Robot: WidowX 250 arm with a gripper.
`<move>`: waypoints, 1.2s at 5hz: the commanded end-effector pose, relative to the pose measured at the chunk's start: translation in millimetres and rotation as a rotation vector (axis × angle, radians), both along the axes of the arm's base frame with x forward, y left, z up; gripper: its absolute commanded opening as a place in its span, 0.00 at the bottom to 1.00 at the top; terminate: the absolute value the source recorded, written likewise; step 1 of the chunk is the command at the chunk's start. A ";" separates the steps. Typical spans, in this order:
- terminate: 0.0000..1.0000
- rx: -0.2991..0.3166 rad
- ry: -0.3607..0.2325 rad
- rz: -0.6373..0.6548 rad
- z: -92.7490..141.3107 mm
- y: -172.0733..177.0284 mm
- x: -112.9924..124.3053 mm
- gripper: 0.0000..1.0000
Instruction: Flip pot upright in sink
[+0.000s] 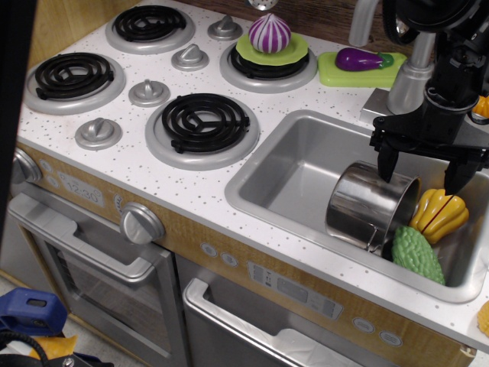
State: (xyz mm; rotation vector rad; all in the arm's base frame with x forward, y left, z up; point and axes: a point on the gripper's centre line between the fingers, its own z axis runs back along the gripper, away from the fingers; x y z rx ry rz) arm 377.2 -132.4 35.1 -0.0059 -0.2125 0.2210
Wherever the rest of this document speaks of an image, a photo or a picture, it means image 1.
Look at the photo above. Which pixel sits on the toy oven door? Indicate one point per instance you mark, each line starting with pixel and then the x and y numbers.
pixel 128 293

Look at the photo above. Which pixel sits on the grey toy sink basin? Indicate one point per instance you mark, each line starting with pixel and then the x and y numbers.
pixel 287 182

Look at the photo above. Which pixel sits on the back right stove burner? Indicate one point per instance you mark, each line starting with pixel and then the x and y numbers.
pixel 256 78

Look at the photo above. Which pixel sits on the front left stove burner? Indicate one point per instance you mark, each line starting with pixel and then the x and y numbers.
pixel 73 83

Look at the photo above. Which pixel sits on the green toy bitter gourd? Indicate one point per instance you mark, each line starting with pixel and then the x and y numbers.
pixel 412 251

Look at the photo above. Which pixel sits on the front right stove burner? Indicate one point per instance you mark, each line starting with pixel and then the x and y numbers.
pixel 202 132

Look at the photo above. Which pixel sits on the silver stove knob lower middle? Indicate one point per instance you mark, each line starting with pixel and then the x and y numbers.
pixel 149 94

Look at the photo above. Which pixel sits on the silver stove knob top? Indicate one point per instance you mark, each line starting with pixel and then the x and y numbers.
pixel 225 29

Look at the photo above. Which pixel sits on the toy dishwasher door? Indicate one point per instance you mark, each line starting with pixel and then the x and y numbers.
pixel 230 325

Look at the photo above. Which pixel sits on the black foreground post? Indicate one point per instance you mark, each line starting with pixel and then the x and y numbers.
pixel 17 22

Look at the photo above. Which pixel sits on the orange toy pumpkin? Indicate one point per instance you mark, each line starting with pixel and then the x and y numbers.
pixel 482 107

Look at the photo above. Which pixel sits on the yellow cloth on floor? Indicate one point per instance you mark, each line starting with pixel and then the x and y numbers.
pixel 55 347

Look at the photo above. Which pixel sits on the silver stove knob bottom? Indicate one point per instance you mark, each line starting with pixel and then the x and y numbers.
pixel 98 134

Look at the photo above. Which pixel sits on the yellow toy corn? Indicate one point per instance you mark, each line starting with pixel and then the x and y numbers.
pixel 483 319

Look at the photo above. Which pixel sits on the silver oven dial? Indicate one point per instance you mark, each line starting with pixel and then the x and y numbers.
pixel 139 225
pixel 24 168

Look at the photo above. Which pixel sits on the blue clamp tool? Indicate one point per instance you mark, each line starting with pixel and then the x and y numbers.
pixel 31 312

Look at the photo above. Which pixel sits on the purple toy eggplant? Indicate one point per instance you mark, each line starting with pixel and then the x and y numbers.
pixel 354 60

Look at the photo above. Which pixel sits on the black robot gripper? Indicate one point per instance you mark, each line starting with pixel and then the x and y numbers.
pixel 440 129

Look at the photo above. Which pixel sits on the silver stove knob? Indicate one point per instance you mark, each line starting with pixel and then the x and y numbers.
pixel 190 59
pixel 225 29
pixel 98 134
pixel 149 94

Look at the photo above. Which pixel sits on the back left stove burner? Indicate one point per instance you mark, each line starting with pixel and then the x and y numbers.
pixel 149 29

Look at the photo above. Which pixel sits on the stainless steel pot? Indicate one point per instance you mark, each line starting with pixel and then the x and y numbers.
pixel 364 210

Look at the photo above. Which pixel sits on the green toy cutting board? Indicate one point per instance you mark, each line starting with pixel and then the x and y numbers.
pixel 331 75

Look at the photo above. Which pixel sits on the yellow toy bell pepper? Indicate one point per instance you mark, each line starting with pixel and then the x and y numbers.
pixel 438 215

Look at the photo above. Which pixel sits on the purple white toy onion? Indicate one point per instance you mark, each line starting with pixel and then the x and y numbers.
pixel 269 34

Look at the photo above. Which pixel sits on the silver oven dial left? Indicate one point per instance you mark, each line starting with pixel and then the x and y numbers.
pixel 24 168

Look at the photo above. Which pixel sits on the silver oven dial right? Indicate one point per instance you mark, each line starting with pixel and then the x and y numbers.
pixel 139 225

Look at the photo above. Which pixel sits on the stove burner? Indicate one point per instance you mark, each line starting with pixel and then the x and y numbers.
pixel 73 83
pixel 202 132
pixel 256 78
pixel 149 29

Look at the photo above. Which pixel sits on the silver stove knob upper middle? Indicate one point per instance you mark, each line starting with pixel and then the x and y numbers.
pixel 190 59

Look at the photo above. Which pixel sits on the silver toy faucet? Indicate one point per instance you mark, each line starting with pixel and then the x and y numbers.
pixel 407 92

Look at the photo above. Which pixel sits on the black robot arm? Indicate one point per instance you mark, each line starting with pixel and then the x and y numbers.
pixel 461 47

